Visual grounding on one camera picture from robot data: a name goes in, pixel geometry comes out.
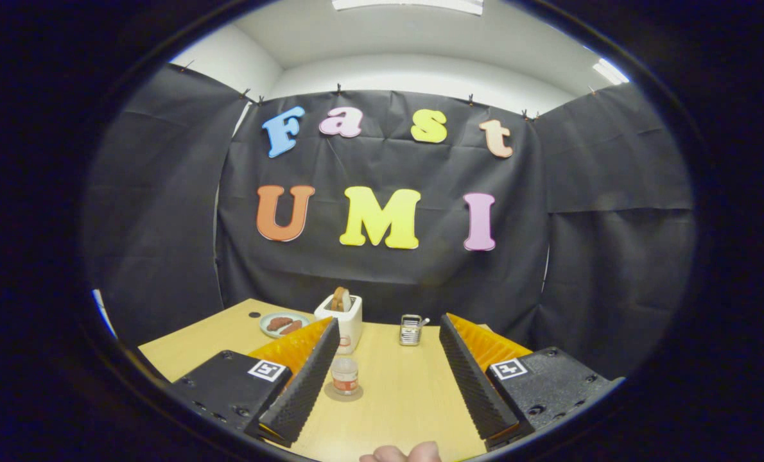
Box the wooden table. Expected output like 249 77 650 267
138 298 489 461

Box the clear juice bottle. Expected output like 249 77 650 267
331 357 360 396

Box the pale green plate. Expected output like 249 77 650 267
259 312 312 339

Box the black backdrop cloth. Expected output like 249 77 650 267
83 63 697 379

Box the white toaster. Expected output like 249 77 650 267
314 294 363 355

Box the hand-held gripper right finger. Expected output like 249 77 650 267
438 313 614 450

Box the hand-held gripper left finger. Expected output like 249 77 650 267
167 316 341 449

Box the small metal basket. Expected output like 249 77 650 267
399 314 430 347

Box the round brown coaster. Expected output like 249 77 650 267
324 382 364 403

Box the small ceiling light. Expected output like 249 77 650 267
591 58 630 85

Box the long ceiling light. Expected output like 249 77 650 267
332 0 484 16

